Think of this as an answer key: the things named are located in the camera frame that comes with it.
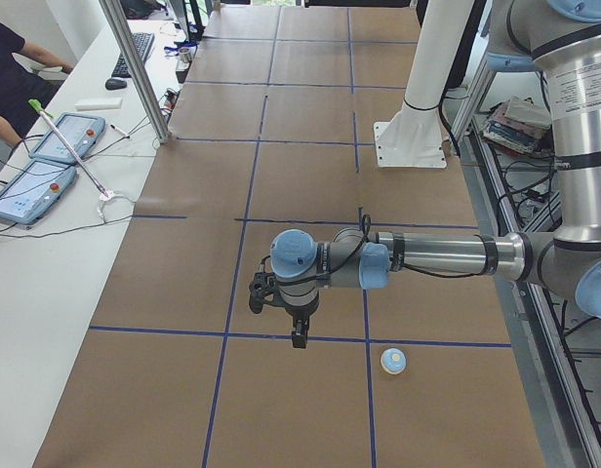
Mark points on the blue teach pendant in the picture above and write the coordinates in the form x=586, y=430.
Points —
x=81, y=131
x=29, y=195

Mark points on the white foam block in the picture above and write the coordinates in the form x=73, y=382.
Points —
x=98, y=103

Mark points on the small metal can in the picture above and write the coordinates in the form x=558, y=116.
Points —
x=184, y=58

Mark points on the stack of folded cloths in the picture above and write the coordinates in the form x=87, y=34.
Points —
x=520, y=126

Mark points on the black marker pen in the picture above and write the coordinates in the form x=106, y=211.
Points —
x=121, y=132

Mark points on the white camera stand pillar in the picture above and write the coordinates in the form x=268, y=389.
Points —
x=412, y=138

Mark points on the long reach grabber stick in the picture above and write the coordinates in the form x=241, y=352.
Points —
x=105, y=194

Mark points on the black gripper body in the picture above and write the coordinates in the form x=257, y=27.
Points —
x=297, y=317

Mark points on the lower blue teach pendant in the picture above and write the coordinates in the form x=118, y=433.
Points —
x=29, y=195

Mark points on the upper blue teach pendant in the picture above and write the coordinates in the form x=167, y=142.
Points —
x=81, y=131

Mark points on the seated person dark shirt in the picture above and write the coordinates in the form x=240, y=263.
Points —
x=19, y=86

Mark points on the black computer mouse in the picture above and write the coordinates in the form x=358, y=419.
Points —
x=115, y=84

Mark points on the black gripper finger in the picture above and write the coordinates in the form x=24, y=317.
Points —
x=298, y=339

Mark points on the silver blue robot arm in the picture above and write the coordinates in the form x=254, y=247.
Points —
x=563, y=39

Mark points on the aluminium frame post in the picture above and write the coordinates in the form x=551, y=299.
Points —
x=116, y=19

